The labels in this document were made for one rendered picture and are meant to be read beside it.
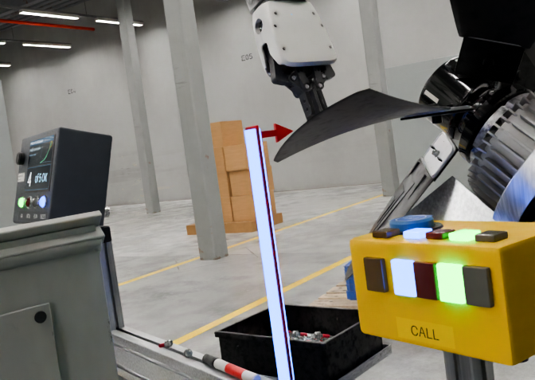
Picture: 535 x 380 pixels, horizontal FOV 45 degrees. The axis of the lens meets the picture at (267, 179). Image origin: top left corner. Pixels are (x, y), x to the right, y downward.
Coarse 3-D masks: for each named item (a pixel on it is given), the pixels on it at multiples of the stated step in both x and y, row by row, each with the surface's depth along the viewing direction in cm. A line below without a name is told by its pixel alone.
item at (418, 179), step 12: (420, 168) 111; (408, 180) 113; (420, 180) 107; (432, 180) 105; (396, 192) 115; (408, 192) 110; (420, 192) 106; (396, 204) 111; (408, 204) 107; (384, 216) 114; (396, 216) 108; (372, 228) 118; (384, 228) 110; (348, 276) 109
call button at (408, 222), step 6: (408, 216) 61; (414, 216) 60; (420, 216) 59; (426, 216) 59; (390, 222) 59; (396, 222) 58; (402, 222) 58; (408, 222) 57; (414, 222) 57; (420, 222) 57; (426, 222) 57; (432, 222) 58; (396, 228) 58; (402, 228) 58; (408, 228) 57; (414, 228) 57; (426, 228) 57
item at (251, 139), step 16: (256, 144) 79; (256, 160) 79; (256, 176) 79; (256, 192) 80; (256, 208) 80; (272, 256) 79; (272, 272) 80; (272, 288) 80; (272, 304) 80; (272, 320) 81
